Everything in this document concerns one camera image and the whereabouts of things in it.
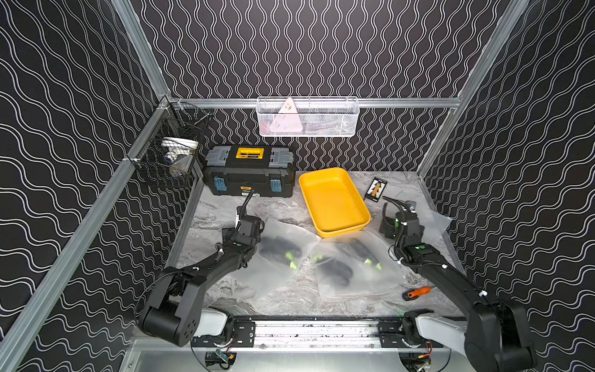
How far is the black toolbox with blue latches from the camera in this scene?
1000 millimetres

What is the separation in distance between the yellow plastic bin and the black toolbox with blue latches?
11 centimetres

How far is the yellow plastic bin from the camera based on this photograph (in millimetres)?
972
